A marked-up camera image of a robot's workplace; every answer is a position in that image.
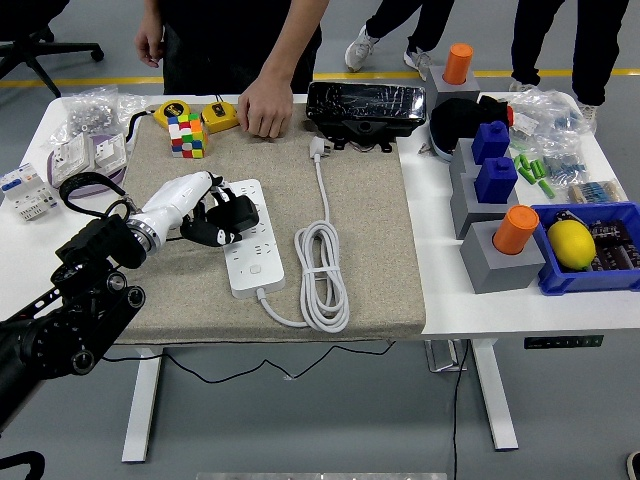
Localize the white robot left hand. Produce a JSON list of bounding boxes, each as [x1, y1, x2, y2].
[[135, 170, 243, 249]]

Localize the person's left hand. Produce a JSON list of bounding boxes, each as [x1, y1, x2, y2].
[[236, 74, 295, 139]]

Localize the person's right hand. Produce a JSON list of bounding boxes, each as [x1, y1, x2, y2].
[[134, 22, 166, 69]]

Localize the black power adapter plug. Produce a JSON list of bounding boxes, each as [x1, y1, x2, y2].
[[204, 194, 262, 234]]

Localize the white power strip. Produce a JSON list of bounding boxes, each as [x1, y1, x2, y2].
[[212, 178, 286, 300]]

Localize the thin black adapter cord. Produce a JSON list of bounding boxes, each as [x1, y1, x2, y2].
[[102, 340, 397, 384]]

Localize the small yellow tape measure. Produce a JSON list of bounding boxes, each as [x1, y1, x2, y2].
[[201, 94, 240, 135]]

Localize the small clear plastic bag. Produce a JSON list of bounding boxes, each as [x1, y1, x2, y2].
[[117, 92, 154, 121]]

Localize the multicoloured puzzle cube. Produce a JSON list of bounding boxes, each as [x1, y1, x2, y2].
[[167, 112, 209, 159]]

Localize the large yellow tape measure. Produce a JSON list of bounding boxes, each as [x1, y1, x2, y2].
[[123, 99, 194, 149]]

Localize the person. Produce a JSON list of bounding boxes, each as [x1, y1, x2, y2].
[[509, 0, 632, 134], [134, 0, 331, 139], [344, 0, 456, 81]]

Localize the clear bag of screws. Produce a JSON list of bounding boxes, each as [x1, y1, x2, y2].
[[48, 84, 122, 149]]

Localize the black film-wrapped device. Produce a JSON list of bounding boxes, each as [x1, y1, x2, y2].
[[305, 81, 429, 154]]

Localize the lilac oval tray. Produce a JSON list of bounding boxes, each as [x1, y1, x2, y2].
[[46, 133, 127, 200]]

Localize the black office chair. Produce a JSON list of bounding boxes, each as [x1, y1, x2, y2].
[[0, 0, 105, 99]]

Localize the white circuit breaker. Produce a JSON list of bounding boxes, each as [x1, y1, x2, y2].
[[0, 162, 60, 223]]

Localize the grey-brown mat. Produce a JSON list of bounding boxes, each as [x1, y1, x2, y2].
[[84, 103, 427, 346]]

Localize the grey block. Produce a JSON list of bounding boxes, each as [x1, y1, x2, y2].
[[448, 137, 484, 189], [459, 219, 547, 295], [449, 172, 521, 240], [425, 64, 481, 109]]

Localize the white blue-rimmed object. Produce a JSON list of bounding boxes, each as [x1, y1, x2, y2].
[[429, 127, 459, 164]]

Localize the black cloth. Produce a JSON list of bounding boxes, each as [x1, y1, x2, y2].
[[429, 94, 511, 154]]

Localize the orange cylinder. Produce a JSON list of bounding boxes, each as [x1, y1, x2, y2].
[[492, 204, 540, 256], [443, 43, 475, 86]]

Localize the blue block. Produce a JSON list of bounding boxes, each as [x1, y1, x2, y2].
[[471, 120, 512, 166], [473, 156, 519, 205]]

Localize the white table leg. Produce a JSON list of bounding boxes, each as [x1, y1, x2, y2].
[[121, 344, 165, 464], [472, 339, 520, 452]]

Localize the large clear bag blue parts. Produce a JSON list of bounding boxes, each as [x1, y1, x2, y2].
[[507, 88, 599, 151]]

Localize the small clear bag blue parts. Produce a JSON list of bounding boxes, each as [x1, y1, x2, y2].
[[542, 149, 589, 184]]

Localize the grey box under table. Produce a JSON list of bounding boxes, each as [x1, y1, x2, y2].
[[424, 339, 469, 374]]

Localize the yellow lemon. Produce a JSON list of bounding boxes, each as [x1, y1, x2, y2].
[[546, 220, 597, 272]]

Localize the clear bag of resistors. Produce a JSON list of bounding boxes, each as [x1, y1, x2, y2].
[[567, 178, 626, 205]]

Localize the blue plastic bin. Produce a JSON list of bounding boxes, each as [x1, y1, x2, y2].
[[530, 201, 640, 297]]

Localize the dark brown capacitor pack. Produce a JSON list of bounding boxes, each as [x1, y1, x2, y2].
[[589, 219, 640, 272]]

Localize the black table control panel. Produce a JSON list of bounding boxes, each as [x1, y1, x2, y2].
[[523, 334, 605, 350]]

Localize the white power strip cable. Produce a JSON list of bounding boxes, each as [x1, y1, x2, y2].
[[255, 135, 351, 334]]

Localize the small white wall socket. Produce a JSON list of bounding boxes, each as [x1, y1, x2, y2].
[[91, 133, 127, 175]]

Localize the large white wall socket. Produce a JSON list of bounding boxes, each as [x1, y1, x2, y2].
[[52, 132, 96, 190]]

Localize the black floor cable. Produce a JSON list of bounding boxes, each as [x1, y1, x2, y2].
[[452, 339, 471, 480]]

